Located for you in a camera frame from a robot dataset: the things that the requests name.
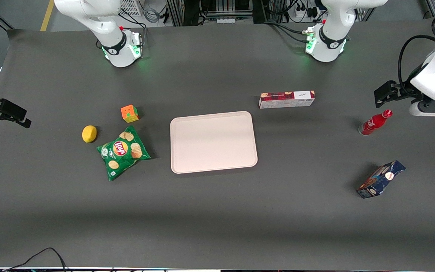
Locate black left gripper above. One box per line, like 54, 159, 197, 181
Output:
374, 80, 424, 108

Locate red cookie box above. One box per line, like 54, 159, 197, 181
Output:
259, 90, 316, 110

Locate blue cookie box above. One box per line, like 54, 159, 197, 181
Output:
356, 161, 406, 199

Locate white vented box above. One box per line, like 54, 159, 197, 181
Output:
119, 0, 143, 17

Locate pale pink plastic tray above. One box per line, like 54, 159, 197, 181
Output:
170, 111, 259, 175

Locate red cola bottle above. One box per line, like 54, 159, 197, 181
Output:
358, 110, 393, 136

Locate yellow lemon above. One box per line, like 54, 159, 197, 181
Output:
82, 125, 98, 144

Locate white power strip with plugs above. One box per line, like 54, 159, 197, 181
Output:
292, 3, 318, 22

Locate green chips bag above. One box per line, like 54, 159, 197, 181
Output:
97, 126, 151, 181

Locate orange puzzle cube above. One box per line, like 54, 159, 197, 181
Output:
120, 105, 140, 124

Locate black equipment rack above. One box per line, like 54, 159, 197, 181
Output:
166, 0, 254, 27

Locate dark grey table mat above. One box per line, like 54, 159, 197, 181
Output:
0, 15, 435, 271

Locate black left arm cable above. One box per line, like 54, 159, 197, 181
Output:
398, 11, 435, 95

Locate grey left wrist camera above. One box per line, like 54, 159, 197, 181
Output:
409, 100, 435, 117

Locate black left base cables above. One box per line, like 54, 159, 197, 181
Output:
262, 20, 310, 44

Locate black base cables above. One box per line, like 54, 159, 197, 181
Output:
262, 20, 310, 44
119, 11, 148, 49

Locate thin black looped cable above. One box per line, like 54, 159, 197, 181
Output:
5, 247, 68, 272

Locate black right base cables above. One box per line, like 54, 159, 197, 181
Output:
119, 11, 148, 49

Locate coiled grey cable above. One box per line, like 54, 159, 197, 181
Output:
143, 7, 160, 24

